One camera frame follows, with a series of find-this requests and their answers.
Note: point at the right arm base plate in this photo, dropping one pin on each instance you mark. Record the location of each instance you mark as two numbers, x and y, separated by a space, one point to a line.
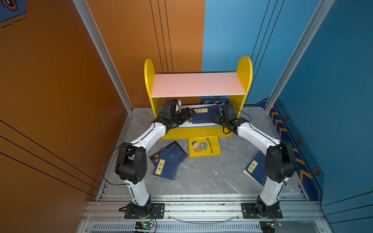
260 210

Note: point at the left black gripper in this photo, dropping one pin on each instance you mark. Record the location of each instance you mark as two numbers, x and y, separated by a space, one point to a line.
185 116

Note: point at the right green circuit board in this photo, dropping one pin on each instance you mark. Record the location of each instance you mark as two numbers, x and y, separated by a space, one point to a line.
269 227

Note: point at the green circuit board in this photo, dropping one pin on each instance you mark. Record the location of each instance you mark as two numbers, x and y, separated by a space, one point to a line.
143 227
269 227

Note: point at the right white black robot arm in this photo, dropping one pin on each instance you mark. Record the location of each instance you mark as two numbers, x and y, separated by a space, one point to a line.
280 161

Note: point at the dark book left underneath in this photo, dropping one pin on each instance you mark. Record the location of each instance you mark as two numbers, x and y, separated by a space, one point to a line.
173 146

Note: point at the white book with brown bars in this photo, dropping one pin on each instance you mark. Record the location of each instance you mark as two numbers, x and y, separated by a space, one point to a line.
189 123

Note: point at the yellow book with cartoon man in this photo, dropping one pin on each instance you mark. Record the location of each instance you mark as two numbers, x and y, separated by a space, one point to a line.
204 146

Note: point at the left green circuit board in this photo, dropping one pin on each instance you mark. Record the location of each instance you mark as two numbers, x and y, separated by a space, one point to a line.
143 227

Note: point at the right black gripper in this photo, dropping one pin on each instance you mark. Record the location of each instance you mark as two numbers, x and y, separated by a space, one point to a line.
216 117

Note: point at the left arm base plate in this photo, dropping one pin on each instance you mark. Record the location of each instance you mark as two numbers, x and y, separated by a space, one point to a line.
150 210

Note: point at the dark blue book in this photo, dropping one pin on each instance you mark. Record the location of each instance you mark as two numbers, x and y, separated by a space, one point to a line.
204 114
256 170
167 164

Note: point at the aluminium rail frame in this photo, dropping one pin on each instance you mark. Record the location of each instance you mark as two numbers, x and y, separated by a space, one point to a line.
205 213

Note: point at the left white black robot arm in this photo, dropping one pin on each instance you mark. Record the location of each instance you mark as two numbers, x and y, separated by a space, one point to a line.
131 164

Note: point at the yellow shelf with pink and blue boards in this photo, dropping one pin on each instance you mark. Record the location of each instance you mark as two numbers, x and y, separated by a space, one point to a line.
236 85

